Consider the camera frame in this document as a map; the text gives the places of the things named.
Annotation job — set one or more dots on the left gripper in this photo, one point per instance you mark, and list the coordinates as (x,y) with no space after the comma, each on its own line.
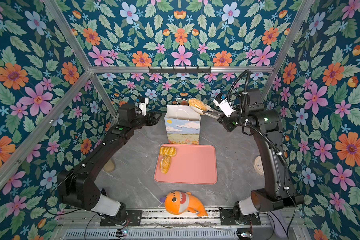
(150,121)

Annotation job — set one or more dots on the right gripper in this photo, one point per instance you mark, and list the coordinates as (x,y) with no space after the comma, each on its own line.
(225,121)

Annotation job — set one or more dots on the landscape print paper bag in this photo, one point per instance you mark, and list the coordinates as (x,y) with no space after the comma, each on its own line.
(182,125)

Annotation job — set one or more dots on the sugared cream fake bun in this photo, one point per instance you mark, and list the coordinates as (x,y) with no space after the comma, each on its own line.
(197,105)

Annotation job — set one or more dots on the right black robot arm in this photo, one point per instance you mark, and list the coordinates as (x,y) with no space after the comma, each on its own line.
(266,128)

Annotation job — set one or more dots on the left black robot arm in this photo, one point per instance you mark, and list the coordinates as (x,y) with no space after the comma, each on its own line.
(77,187)

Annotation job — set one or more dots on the braided glazed fake bread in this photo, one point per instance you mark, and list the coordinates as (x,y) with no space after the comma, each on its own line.
(168,151)

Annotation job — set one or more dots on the upright sugared fake bun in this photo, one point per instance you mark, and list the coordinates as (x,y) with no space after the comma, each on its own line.
(165,164)

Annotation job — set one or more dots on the cream round alarm clock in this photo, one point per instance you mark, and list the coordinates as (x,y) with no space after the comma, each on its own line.
(258,166)

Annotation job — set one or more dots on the pink plastic tray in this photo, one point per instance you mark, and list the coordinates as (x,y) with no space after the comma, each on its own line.
(192,164)

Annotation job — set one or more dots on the orange shark plush toy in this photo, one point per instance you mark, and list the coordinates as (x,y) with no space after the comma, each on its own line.
(177,203)

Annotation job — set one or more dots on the lavender cylinder object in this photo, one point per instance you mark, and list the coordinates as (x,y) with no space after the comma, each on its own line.
(278,223)

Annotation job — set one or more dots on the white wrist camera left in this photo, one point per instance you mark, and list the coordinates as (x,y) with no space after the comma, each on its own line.
(142,104)

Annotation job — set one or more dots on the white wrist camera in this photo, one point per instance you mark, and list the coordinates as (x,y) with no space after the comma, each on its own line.
(142,104)
(221,101)

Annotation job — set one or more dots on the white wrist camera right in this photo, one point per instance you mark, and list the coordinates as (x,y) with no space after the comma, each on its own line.
(221,101)

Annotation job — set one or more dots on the black hook rail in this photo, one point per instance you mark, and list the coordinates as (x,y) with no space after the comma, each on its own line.
(179,70)

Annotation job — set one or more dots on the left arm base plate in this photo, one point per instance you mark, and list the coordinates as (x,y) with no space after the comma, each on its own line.
(122,218)

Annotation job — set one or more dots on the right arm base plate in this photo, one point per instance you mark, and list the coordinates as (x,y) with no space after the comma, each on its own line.
(234,217)

